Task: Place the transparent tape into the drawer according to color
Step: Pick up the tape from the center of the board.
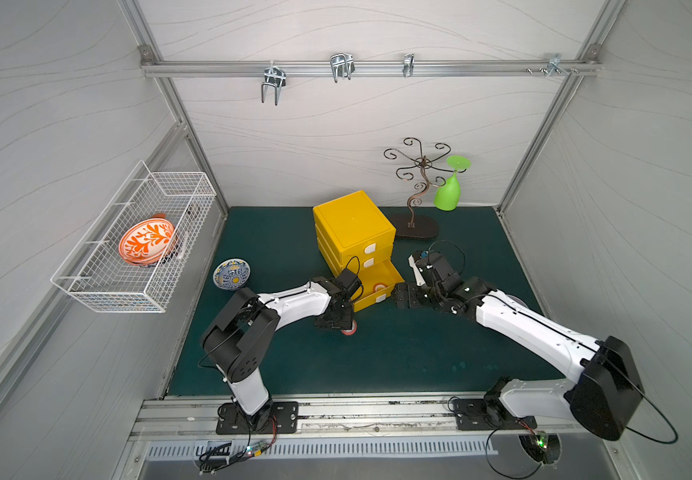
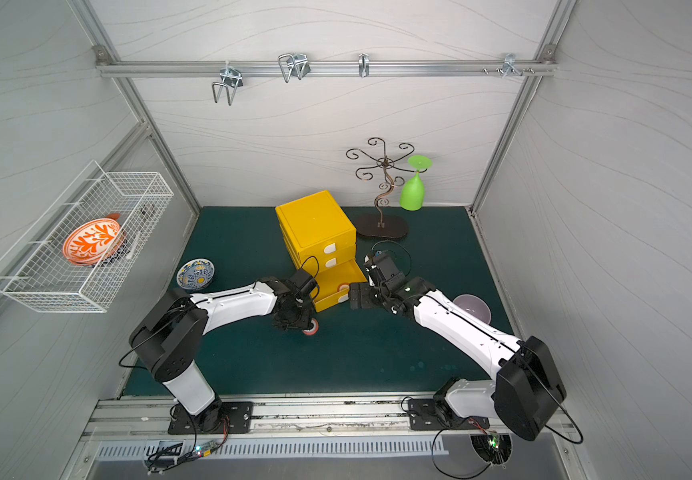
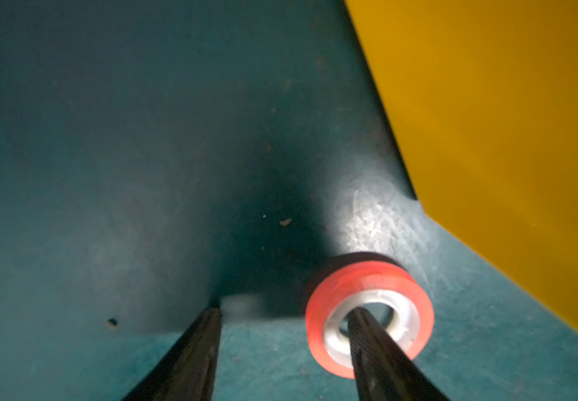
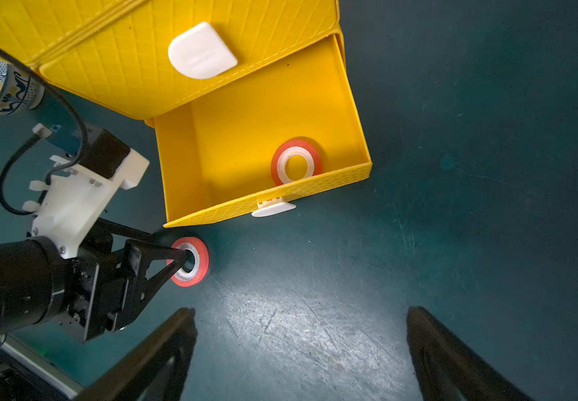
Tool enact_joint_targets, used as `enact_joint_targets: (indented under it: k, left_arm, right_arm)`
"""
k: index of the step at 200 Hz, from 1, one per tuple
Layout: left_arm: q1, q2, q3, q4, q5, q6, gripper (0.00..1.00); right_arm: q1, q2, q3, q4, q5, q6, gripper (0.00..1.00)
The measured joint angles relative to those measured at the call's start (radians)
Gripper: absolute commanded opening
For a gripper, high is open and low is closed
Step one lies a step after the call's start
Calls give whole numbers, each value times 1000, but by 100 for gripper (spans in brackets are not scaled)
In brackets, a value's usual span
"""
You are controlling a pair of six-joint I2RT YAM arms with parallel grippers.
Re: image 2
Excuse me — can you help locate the green plastic wine glass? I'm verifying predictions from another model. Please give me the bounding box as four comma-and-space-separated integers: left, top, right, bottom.
400, 155, 433, 211

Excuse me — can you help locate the orange white patterned bowl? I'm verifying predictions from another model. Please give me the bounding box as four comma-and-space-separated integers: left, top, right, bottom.
62, 217, 124, 266

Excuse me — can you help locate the aluminium top rail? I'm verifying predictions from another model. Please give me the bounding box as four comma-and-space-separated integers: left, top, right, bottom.
96, 57, 559, 79

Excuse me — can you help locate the metal single hook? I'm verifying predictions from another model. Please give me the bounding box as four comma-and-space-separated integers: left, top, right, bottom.
358, 53, 370, 78

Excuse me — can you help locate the purple grey bowl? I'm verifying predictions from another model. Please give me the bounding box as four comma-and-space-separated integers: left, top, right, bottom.
453, 294, 492, 324

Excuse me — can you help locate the metal double hook left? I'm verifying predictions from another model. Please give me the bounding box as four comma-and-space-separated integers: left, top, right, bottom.
211, 62, 244, 106

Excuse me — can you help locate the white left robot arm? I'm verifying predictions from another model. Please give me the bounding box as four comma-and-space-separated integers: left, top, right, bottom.
129, 269, 319, 417

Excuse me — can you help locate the metal hook right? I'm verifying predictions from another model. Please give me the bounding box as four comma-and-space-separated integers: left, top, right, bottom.
482, 53, 534, 78

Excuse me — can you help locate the metal double hook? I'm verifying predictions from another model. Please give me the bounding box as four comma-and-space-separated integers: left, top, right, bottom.
211, 62, 244, 106
278, 53, 311, 83

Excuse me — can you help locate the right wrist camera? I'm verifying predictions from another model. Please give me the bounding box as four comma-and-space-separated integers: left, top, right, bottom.
364, 251, 407, 291

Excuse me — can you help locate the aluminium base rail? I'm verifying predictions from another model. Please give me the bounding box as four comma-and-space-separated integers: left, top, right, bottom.
78, 392, 575, 442

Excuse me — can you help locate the bronze scroll metal stand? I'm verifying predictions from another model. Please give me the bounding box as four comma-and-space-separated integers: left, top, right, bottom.
345, 137, 415, 240

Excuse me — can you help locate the yellow plastic drawer cabinet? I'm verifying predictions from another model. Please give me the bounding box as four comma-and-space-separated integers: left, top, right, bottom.
275, 190, 366, 312

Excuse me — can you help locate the white wire basket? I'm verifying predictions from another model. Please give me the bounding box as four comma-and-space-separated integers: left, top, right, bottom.
0, 161, 173, 314

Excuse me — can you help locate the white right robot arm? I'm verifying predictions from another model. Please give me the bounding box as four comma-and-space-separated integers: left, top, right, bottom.
349, 277, 567, 441

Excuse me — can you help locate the blue yellow patterned plate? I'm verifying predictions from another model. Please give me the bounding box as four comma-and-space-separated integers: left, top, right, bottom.
176, 258, 215, 291

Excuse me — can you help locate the metal double hook middle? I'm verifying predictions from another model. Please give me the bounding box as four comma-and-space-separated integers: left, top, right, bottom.
278, 53, 311, 83

